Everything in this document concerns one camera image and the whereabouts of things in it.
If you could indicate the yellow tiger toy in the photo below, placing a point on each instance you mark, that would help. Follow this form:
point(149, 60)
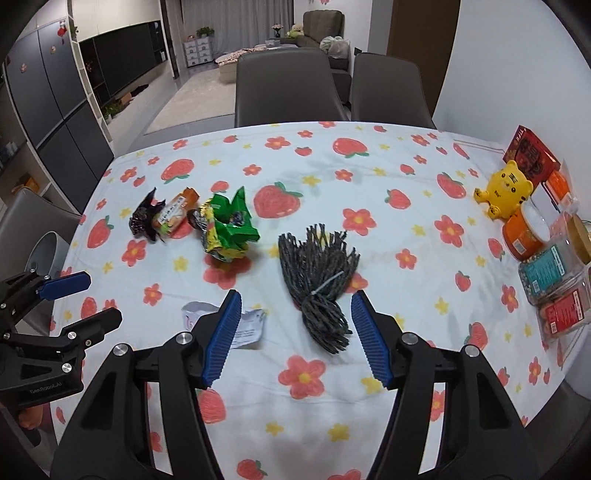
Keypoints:
point(505, 187)

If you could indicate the brown wooden door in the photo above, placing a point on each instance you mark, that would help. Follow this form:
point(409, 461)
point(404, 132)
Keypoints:
point(415, 37)

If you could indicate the orange jar white lid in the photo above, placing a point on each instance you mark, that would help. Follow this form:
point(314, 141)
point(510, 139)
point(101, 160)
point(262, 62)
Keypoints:
point(519, 237)

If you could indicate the yellow plush toy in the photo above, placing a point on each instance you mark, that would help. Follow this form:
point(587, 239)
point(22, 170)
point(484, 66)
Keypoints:
point(294, 31)

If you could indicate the white plastic bag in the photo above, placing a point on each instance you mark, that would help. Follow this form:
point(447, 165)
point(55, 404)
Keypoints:
point(334, 46)

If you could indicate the strawberry print tablecloth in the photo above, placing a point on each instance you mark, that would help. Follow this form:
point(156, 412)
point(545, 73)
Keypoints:
point(258, 392)

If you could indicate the dark purple wrapper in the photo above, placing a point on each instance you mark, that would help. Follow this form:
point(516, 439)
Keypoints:
point(145, 217)

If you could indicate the orange cardboard box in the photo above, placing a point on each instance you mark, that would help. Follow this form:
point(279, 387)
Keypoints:
point(30, 182)

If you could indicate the dark wall unit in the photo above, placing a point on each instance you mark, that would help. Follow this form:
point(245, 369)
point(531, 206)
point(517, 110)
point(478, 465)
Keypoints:
point(124, 60)

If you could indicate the grey rug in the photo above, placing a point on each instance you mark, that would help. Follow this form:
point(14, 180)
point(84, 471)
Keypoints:
point(198, 101)

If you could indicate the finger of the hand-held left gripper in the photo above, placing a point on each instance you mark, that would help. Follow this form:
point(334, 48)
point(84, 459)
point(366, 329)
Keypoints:
point(64, 284)
point(92, 323)

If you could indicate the clear jar red label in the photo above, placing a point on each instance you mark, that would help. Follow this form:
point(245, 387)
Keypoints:
point(565, 309)

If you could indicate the orange small box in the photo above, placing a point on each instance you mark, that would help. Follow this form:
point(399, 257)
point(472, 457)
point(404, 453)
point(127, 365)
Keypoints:
point(561, 184)

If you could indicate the grey round bin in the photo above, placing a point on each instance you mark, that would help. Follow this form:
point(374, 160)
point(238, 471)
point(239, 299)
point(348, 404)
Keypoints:
point(51, 258)

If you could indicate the brown foil wrapper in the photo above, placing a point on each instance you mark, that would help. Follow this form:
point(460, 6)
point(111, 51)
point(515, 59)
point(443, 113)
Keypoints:
point(197, 219)

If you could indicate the green snack wrapper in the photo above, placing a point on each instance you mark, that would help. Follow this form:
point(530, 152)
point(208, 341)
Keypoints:
point(235, 230)

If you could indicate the beige ottoman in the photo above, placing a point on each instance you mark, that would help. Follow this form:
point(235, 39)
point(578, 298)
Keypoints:
point(227, 73)

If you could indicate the green potted plant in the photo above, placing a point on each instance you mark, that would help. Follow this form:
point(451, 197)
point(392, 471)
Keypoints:
point(205, 32)

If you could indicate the red printed box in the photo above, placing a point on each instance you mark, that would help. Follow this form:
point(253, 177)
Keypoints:
point(531, 154)

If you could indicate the small floor plant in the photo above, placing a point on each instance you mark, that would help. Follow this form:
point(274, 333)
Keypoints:
point(111, 110)

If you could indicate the white paper receipt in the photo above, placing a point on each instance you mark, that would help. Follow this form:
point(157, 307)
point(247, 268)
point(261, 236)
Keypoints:
point(249, 327)

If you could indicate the clear jar teal label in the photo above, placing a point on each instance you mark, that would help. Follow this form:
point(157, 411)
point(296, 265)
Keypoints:
point(545, 270)

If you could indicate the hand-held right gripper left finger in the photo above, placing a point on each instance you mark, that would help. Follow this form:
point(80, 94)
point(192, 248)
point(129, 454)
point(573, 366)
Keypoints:
point(224, 337)

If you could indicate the dark grey tall cabinet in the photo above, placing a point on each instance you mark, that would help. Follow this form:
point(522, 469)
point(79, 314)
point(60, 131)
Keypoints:
point(46, 92)

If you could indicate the grey sofa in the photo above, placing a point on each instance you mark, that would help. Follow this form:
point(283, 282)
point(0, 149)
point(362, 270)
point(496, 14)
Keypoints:
point(323, 23)

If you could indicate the grey curtain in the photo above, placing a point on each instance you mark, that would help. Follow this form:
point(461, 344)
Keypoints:
point(240, 23)

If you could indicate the person's left hand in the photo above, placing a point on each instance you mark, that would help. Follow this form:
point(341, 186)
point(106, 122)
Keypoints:
point(31, 417)

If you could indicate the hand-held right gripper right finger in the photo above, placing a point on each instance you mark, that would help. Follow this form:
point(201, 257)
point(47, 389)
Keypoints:
point(371, 341)

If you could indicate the grey dining chair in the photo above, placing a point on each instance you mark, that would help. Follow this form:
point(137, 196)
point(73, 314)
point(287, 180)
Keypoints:
point(27, 212)
point(558, 415)
point(388, 92)
point(286, 87)

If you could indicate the floral covered coffee table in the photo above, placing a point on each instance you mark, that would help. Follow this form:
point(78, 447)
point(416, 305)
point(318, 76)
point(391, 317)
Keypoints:
point(233, 56)

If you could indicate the white drawer cabinet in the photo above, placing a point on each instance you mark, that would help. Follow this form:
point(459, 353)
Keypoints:
point(198, 53)

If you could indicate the flower vase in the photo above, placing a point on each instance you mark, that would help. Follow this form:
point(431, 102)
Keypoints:
point(277, 30)

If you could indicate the orange snack wrapper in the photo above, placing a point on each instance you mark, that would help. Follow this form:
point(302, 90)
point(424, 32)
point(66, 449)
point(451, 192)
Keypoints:
point(173, 210)

